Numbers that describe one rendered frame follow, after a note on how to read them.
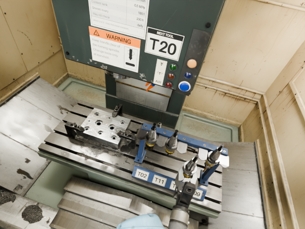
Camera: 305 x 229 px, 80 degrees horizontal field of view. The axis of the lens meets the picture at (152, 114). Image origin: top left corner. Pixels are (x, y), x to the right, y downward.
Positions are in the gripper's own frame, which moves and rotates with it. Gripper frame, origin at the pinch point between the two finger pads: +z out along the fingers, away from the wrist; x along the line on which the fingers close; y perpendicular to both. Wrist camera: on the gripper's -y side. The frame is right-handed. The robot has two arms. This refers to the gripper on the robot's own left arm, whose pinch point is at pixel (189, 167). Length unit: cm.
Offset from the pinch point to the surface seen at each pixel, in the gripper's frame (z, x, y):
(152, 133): 7.6, -21.9, -7.3
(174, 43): 0, -21, -58
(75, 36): 0, -51, -52
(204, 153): 9.5, 6.2, -1.9
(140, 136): 7.3, -27.5, -1.5
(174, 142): 7.5, -10.5, -5.9
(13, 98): 30, -142, 37
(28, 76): 53, -144, 30
